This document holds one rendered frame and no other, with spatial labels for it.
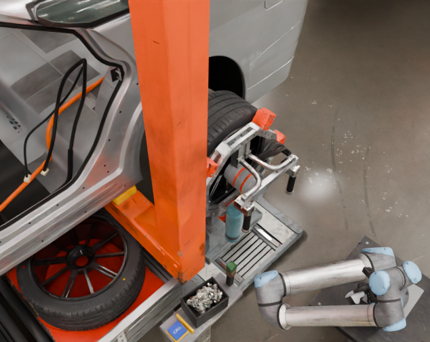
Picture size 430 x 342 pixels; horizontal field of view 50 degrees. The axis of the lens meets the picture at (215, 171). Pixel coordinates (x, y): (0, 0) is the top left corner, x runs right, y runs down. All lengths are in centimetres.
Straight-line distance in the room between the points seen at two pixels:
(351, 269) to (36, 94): 187
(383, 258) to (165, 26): 167
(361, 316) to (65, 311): 139
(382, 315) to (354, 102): 256
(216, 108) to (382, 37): 312
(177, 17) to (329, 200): 244
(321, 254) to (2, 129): 211
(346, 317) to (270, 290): 37
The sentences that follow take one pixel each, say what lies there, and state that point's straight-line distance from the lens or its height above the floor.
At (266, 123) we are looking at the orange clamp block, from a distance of 231.
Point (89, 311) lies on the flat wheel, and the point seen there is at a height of 50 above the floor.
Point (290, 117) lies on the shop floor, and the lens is 398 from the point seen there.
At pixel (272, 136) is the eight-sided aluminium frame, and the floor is 98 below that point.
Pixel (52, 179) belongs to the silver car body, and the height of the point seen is 79.
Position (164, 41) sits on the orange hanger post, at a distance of 129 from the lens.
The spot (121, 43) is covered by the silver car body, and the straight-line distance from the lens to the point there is 194.
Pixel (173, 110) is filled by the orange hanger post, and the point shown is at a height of 174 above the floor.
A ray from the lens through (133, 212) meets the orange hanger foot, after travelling 250.
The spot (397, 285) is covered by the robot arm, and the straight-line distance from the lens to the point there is 203.
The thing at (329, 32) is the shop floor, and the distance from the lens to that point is 504.
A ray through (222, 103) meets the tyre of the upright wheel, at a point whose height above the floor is 118.
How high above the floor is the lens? 273
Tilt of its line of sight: 51 degrees down
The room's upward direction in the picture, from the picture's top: 2 degrees clockwise
